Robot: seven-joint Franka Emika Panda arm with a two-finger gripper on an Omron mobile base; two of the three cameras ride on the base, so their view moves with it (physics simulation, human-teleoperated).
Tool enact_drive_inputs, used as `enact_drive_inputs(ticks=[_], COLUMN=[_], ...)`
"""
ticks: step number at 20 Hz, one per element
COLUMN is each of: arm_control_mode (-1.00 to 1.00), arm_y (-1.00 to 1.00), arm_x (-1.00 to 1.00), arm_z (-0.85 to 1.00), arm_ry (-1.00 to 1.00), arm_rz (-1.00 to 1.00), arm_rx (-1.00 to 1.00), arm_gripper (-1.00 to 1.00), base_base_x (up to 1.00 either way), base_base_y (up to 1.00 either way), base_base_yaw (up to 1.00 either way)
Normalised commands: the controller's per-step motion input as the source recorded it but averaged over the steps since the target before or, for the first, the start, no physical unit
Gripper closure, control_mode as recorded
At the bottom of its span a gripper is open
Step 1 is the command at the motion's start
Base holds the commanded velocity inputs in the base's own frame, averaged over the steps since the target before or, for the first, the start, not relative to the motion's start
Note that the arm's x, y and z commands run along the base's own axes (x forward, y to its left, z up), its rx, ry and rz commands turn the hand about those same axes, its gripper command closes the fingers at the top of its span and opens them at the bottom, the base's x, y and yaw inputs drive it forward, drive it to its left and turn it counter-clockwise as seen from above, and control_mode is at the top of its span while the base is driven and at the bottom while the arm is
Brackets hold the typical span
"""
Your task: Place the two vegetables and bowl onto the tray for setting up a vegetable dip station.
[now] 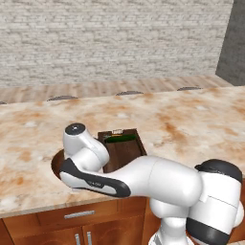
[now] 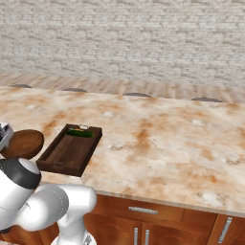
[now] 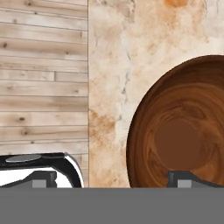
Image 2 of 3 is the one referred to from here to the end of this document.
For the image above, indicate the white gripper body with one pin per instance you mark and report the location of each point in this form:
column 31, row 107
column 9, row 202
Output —
column 5, row 138

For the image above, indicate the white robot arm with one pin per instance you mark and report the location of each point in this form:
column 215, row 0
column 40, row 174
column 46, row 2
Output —
column 48, row 204

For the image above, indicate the brown wooden bowl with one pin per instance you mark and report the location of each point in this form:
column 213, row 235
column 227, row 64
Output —
column 25, row 144

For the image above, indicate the dark wooden tray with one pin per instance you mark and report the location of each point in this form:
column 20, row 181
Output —
column 68, row 152

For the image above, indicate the dark round stool seat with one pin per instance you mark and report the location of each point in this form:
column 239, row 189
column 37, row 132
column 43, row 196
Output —
column 206, row 100
column 20, row 85
column 137, row 94
column 75, row 90

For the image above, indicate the green cucumber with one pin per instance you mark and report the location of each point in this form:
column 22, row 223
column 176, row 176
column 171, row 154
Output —
column 81, row 133

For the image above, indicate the wooden cupboard door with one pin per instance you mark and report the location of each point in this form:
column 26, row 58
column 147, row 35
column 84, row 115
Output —
column 236, row 233
column 111, row 231
column 178, row 235
column 32, row 238

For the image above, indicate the wooden drawer front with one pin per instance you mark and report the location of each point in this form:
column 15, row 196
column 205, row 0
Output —
column 178, row 213

